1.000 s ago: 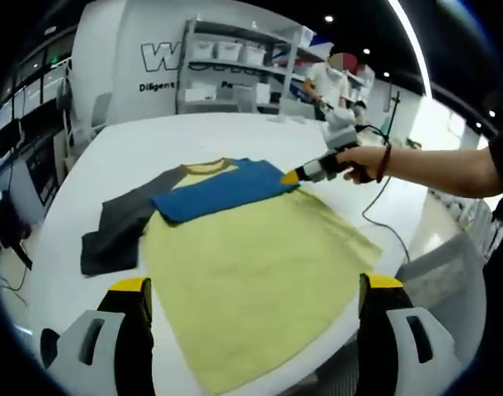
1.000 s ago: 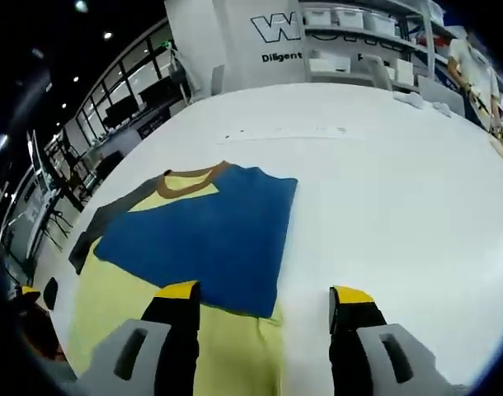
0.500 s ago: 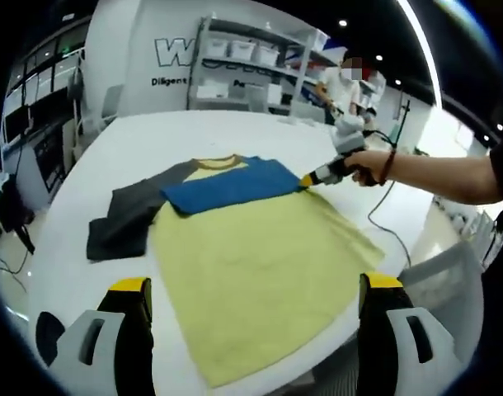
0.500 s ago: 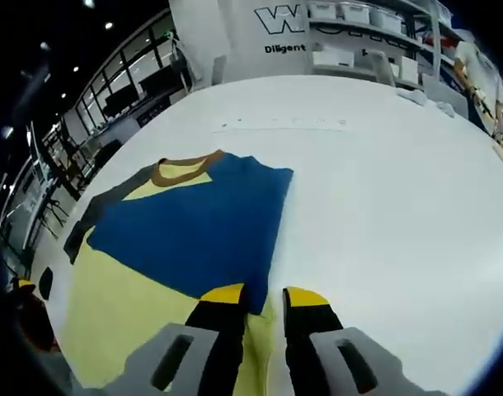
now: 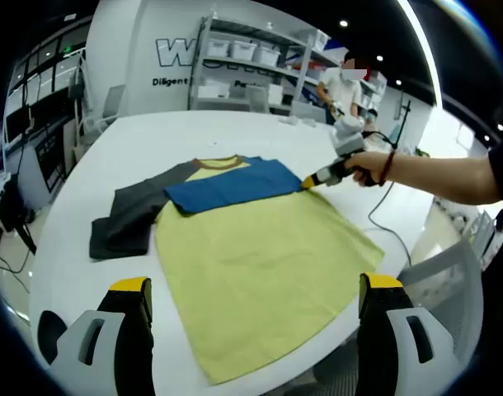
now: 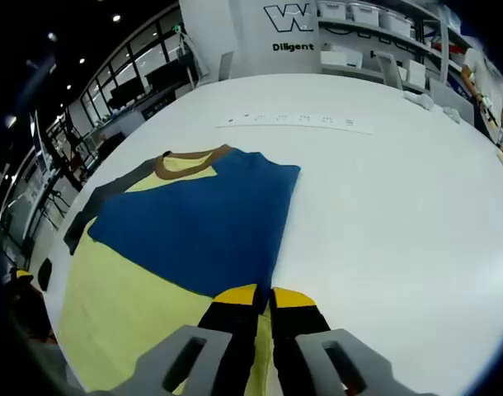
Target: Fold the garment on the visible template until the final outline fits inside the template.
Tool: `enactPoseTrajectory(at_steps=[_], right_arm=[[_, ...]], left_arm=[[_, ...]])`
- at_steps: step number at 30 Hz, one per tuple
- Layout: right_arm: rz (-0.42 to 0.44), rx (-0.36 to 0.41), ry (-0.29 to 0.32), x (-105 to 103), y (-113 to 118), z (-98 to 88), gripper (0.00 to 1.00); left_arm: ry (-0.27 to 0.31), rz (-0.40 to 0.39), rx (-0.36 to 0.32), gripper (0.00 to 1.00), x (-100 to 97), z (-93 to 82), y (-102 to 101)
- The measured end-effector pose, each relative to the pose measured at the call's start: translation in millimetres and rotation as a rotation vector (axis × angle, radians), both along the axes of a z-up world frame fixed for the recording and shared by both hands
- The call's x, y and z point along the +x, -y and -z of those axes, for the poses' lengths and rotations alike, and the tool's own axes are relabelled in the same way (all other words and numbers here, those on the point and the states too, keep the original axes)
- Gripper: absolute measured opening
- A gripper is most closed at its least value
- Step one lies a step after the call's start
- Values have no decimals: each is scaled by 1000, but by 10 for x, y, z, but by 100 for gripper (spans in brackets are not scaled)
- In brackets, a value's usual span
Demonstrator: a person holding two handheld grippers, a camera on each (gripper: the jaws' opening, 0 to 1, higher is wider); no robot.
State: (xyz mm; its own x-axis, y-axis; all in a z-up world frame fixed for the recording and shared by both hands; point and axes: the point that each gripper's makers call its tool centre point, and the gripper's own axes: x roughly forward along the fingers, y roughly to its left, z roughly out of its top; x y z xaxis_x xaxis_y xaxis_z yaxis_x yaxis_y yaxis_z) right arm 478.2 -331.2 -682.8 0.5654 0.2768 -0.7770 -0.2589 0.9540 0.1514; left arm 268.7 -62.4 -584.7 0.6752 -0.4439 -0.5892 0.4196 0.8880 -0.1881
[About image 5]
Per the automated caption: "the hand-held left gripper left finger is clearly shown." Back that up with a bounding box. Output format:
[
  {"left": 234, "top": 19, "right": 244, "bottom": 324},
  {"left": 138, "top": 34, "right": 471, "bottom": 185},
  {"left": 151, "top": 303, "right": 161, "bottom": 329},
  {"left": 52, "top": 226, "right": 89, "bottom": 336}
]
[{"left": 49, "top": 276, "right": 157, "bottom": 396}]

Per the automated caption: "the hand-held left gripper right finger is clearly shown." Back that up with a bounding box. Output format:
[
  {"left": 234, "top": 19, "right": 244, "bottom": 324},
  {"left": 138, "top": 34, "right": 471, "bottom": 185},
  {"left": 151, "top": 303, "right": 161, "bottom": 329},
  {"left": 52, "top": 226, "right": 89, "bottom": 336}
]
[{"left": 355, "top": 271, "right": 462, "bottom": 396}]

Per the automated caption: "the yellow blue grey garment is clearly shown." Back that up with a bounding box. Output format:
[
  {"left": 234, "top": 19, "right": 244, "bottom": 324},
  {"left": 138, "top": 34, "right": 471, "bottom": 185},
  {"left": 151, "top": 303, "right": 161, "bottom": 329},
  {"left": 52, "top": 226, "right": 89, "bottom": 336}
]
[{"left": 89, "top": 153, "right": 386, "bottom": 387}]

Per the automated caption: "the person's right hand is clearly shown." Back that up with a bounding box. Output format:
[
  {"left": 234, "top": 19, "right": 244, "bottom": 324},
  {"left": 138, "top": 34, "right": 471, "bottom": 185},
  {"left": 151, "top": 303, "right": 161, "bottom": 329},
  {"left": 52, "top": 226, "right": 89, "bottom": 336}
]
[{"left": 343, "top": 150, "right": 391, "bottom": 187}]

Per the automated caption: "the black tripod stand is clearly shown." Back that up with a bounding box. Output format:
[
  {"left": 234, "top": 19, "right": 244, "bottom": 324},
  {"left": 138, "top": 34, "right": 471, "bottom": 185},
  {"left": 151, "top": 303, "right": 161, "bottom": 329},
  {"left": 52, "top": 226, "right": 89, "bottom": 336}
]
[{"left": 393, "top": 100, "right": 414, "bottom": 146}]

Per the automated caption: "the grey mesh office chair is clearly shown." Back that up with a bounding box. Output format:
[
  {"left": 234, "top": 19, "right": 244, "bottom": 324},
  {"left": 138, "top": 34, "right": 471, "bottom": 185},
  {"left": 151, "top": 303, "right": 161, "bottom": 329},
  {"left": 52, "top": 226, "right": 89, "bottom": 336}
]
[{"left": 284, "top": 237, "right": 486, "bottom": 396}]

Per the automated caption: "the white storage bin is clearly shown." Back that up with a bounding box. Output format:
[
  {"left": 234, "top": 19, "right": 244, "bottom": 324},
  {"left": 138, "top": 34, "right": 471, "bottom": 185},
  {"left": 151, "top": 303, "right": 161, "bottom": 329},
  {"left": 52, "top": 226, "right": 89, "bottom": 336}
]
[
  {"left": 205, "top": 38, "right": 232, "bottom": 58},
  {"left": 231, "top": 40, "right": 257, "bottom": 59},
  {"left": 256, "top": 44, "right": 282, "bottom": 64}
]

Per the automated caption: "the grey metal shelf unit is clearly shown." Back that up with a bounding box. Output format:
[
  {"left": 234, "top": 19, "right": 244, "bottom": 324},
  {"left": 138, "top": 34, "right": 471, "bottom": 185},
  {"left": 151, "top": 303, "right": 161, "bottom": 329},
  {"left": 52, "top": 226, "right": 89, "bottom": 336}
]
[{"left": 188, "top": 15, "right": 333, "bottom": 113}]

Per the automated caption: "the black computer equipment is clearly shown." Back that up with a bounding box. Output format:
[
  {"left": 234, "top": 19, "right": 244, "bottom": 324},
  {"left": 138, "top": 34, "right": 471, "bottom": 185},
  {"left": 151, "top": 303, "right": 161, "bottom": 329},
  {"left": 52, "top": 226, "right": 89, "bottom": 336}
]
[{"left": 0, "top": 175, "right": 38, "bottom": 255}]

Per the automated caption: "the black screen cabinet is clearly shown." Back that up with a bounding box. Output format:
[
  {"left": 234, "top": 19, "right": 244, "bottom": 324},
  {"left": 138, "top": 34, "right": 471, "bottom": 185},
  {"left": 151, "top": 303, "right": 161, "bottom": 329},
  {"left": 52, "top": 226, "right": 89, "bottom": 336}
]
[{"left": 32, "top": 130, "right": 68, "bottom": 195}]

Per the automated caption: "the light grey chair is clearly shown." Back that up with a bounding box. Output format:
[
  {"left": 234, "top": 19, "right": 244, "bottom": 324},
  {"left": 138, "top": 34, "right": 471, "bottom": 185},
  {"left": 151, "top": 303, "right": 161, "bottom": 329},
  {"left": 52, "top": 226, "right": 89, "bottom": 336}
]
[{"left": 102, "top": 84, "right": 127, "bottom": 120}]

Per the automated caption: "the white metal rack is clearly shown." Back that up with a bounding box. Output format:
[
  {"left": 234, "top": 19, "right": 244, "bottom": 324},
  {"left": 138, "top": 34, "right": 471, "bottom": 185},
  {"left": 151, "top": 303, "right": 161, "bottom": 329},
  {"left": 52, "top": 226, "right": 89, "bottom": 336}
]
[{"left": 68, "top": 51, "right": 96, "bottom": 139}]

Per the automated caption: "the red bead bracelet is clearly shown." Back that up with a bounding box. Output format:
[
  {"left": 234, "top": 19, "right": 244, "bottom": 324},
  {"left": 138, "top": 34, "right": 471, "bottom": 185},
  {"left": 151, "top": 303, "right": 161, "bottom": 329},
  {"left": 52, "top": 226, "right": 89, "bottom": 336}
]
[{"left": 378, "top": 149, "right": 397, "bottom": 187}]

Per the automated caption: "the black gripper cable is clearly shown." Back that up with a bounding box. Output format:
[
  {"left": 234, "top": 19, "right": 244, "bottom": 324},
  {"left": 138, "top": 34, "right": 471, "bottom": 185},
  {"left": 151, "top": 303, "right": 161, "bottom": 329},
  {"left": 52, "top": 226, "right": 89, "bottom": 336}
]
[{"left": 360, "top": 130, "right": 414, "bottom": 267}]

